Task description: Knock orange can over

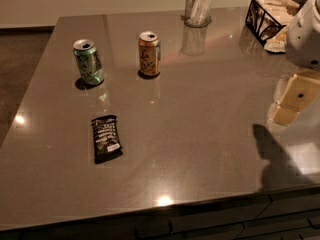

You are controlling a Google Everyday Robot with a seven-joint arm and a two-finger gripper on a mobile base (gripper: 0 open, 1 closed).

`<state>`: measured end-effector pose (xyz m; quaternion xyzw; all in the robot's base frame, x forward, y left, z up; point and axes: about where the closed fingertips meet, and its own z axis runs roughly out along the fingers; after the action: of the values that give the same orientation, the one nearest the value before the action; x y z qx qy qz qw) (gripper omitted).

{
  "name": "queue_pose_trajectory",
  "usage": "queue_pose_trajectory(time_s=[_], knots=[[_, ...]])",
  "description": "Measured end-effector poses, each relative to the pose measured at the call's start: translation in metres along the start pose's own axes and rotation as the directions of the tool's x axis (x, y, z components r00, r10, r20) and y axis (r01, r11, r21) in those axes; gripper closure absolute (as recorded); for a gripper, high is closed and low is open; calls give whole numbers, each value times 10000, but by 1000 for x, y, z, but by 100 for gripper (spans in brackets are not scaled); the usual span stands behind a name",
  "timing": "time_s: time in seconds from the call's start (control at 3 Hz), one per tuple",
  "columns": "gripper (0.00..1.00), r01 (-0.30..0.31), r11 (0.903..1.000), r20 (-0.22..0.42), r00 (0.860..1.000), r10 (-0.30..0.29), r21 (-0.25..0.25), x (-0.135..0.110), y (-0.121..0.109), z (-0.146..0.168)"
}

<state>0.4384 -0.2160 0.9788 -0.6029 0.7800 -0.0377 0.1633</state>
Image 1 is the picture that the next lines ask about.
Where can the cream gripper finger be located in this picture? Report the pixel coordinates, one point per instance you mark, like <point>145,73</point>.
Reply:
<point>302,89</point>
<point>283,116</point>

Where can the orange soda can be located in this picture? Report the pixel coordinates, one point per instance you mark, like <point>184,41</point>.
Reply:
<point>149,54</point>

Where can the green soda can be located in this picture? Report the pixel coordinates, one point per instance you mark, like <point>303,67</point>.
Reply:
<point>88,62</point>

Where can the clear cup with utensils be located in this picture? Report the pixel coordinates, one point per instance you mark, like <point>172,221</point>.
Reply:
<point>197,13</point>

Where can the black snack packet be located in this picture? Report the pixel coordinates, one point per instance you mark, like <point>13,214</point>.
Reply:
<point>106,140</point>

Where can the black wire basket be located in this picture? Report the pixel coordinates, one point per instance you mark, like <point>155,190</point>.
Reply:
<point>268,20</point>

